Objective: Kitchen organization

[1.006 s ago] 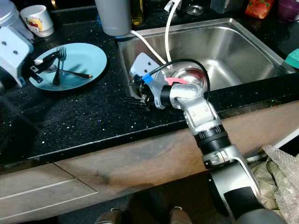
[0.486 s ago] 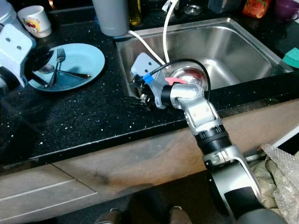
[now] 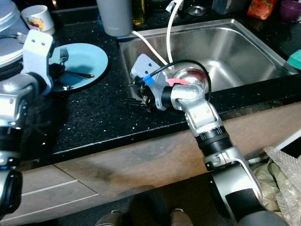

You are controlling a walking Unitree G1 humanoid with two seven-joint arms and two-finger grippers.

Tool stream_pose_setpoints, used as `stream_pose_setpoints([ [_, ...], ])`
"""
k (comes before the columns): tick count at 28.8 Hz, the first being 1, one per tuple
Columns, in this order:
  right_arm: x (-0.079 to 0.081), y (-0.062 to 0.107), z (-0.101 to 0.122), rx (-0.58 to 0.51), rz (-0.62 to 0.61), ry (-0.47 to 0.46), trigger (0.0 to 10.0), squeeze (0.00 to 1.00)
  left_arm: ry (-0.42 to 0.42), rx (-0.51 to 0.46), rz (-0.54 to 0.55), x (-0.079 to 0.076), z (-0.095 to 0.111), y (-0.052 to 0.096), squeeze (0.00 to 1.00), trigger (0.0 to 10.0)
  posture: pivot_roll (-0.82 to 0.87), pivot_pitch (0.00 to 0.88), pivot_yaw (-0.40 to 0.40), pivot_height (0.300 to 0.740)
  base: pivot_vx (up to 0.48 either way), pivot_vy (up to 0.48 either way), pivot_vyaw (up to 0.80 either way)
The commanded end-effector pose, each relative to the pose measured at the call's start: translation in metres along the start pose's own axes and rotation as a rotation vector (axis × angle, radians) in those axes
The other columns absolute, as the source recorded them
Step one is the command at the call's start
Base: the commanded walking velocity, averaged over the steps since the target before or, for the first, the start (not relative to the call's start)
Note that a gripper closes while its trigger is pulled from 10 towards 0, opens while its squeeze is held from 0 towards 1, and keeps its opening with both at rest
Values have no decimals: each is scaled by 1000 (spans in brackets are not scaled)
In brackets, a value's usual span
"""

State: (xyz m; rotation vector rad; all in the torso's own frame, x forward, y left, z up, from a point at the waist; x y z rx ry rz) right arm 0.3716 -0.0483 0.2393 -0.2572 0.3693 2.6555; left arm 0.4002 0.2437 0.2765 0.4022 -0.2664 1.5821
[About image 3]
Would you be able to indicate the olive green cloth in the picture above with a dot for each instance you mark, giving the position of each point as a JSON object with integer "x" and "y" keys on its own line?
{"x": 265, "y": 181}

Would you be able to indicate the brown wooden cabinet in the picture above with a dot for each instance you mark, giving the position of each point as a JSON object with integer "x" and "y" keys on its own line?
{"x": 122, "y": 160}

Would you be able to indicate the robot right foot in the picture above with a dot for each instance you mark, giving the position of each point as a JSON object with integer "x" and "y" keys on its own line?
{"x": 181, "y": 218}

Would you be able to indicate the blue tape marker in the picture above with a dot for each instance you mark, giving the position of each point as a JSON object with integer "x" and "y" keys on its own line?
{"x": 149, "y": 79}

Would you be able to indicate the purple mug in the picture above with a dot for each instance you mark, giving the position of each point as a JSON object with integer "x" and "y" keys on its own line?
{"x": 290, "y": 10}

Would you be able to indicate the green sponge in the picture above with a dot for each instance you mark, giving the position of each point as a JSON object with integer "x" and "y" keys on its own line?
{"x": 295, "y": 61}

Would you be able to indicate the shiny steel bowl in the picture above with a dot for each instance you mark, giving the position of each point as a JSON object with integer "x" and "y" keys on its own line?
{"x": 193, "y": 75}

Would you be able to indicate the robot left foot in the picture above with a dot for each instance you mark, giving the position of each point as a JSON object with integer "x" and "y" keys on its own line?
{"x": 109, "y": 219}

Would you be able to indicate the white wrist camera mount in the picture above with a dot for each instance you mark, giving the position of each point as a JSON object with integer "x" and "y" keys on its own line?
{"x": 143, "y": 66}
{"x": 38, "y": 52}

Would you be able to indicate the white plate stack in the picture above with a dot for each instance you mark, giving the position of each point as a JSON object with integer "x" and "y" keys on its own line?
{"x": 9, "y": 19}

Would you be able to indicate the silver metal fork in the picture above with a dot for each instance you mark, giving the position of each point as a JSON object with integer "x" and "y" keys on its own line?
{"x": 63, "y": 55}

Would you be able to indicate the orange printed package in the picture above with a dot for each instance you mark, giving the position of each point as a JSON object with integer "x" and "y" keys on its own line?
{"x": 262, "y": 8}

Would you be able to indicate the stainless steel sink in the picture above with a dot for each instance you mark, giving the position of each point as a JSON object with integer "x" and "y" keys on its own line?
{"x": 235, "y": 47}

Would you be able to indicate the yellow oil bottle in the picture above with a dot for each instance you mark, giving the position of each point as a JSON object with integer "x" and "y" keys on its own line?
{"x": 138, "y": 12}

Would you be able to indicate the white mug fruit print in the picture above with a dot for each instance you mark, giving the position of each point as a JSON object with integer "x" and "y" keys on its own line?
{"x": 37, "y": 20}

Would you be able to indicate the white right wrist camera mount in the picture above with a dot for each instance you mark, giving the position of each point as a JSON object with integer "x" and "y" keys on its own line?
{"x": 143, "y": 66}

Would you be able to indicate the light blue plate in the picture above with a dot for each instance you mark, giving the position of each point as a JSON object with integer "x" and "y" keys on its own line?
{"x": 87, "y": 59}

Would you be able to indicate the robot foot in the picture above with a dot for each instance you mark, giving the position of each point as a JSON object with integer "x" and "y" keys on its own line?
{"x": 109, "y": 219}
{"x": 181, "y": 218}

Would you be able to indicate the silver metal spoon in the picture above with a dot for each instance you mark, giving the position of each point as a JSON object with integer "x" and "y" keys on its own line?
{"x": 82, "y": 74}

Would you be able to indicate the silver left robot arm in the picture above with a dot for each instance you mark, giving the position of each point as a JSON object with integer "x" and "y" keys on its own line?
{"x": 14, "y": 103}

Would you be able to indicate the dark glass jar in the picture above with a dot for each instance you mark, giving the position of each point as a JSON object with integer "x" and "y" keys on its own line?
{"x": 225, "y": 5}

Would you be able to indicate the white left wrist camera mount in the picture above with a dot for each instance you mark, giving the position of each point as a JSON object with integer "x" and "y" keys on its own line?
{"x": 38, "y": 52}

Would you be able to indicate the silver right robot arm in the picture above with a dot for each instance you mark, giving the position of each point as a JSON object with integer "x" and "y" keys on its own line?
{"x": 202, "y": 113}

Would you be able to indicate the grey tumbler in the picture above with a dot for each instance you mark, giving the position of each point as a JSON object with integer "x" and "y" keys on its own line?
{"x": 114, "y": 16}

